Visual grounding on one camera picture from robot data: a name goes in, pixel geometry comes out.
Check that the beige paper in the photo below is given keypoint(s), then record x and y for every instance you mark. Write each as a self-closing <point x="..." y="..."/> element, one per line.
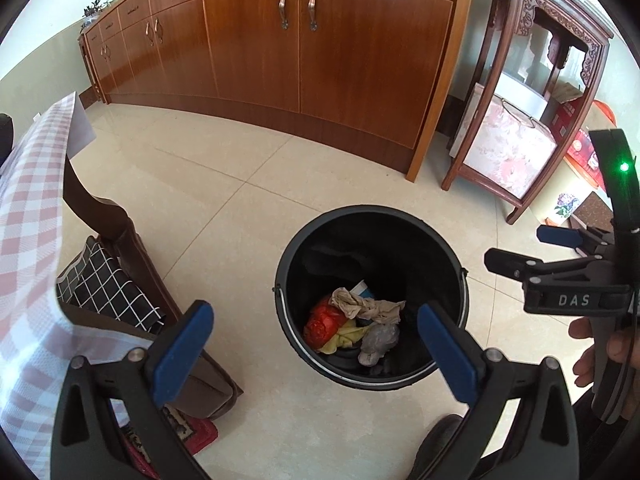
<point x="370" y="307"/>

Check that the light blue packet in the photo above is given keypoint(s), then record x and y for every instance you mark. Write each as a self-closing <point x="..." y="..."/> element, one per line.
<point x="364" y="289"/>

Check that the wooden sideboard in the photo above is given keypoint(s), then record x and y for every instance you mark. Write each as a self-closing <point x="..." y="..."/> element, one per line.
<point x="250" y="50"/>

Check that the red patterned rug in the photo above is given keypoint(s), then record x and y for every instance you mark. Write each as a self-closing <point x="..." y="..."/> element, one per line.
<point x="200" y="432"/>

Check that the red printed box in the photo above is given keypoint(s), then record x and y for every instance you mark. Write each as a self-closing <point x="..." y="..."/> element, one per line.
<point x="582" y="147"/>

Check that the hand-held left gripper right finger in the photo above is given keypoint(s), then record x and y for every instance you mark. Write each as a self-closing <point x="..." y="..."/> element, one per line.
<point x="447" y="355"/>

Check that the pink checked tablecloth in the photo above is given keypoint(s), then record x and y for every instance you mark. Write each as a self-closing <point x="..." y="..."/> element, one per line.
<point x="30" y="210"/>

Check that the floral cream container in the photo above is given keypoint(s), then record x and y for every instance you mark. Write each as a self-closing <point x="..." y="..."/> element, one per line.
<point x="570" y="205"/>

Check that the red plastic bag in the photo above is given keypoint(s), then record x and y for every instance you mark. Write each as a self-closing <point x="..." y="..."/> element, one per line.
<point x="324" y="325"/>

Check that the white box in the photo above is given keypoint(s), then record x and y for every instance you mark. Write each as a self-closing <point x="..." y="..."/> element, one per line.
<point x="520" y="95"/>

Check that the dark wooden table leg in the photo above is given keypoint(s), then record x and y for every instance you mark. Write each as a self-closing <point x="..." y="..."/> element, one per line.
<point x="100" y="210"/>

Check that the small potted plant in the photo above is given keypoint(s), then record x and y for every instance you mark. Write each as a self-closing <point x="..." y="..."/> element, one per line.
<point x="94" y="8"/>

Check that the clear plastic bag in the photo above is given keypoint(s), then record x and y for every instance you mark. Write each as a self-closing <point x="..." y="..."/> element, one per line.
<point x="379" y="342"/>

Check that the carved wooden stand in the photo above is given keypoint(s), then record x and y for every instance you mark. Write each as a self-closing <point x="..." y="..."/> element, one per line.
<point x="555" y="15"/>

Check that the brown cardboard box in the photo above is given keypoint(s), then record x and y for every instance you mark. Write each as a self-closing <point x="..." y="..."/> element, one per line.
<point x="567" y="92"/>

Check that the black plastic bucket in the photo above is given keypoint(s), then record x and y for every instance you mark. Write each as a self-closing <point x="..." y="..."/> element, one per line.
<point x="400" y="260"/>

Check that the brown cushion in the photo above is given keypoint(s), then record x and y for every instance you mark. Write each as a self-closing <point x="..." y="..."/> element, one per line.
<point x="210" y="385"/>

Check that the person's right hand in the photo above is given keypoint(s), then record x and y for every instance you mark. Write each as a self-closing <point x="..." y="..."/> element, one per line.
<point x="584" y="330"/>

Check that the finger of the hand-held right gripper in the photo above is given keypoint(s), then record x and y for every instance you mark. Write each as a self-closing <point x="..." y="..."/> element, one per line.
<point x="505" y="260"/>
<point x="555" y="235"/>

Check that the black grid cloth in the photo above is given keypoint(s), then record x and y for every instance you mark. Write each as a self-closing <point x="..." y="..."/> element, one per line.
<point x="105" y="285"/>

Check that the pink floral box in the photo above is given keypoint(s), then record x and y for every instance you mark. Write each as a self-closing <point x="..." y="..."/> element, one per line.
<point x="500" y="155"/>

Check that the yellow wrapper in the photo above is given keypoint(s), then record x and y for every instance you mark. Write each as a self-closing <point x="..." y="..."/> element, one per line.
<point x="347" y="337"/>

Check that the brown speckled board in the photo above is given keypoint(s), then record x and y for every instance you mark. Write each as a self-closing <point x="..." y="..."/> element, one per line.
<point x="595" y="207"/>

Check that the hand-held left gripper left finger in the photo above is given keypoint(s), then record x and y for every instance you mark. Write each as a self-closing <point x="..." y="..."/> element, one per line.
<point x="182" y="355"/>

